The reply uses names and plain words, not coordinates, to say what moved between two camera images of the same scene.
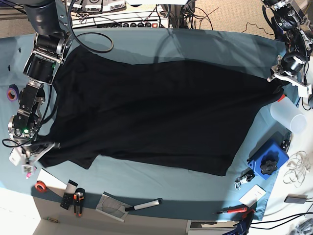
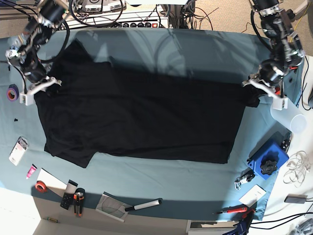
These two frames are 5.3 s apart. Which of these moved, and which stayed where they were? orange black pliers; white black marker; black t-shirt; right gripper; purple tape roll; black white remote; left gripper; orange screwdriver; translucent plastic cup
Moved: left gripper; right gripper; black t-shirt
Stayed: white black marker; purple tape roll; orange screwdriver; translucent plastic cup; orange black pliers; black white remote
